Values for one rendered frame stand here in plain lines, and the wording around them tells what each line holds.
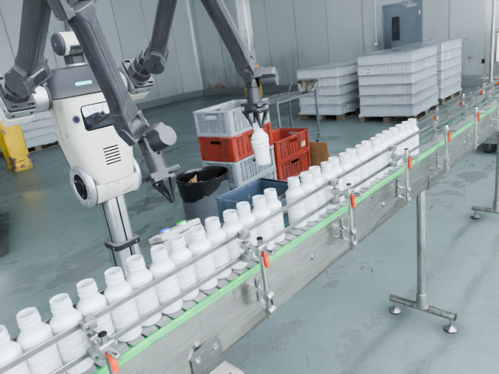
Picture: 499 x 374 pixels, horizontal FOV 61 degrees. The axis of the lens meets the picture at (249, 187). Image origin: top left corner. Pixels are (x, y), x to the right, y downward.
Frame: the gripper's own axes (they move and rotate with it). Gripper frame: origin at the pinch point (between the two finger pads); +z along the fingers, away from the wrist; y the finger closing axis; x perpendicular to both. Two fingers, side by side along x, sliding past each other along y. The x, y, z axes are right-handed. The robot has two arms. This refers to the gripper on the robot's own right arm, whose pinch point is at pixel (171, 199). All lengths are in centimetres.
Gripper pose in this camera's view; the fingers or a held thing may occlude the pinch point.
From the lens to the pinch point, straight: 126.8
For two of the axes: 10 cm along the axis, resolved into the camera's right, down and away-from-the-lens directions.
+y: 6.7, -3.2, 6.7
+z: 3.8, 9.2, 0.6
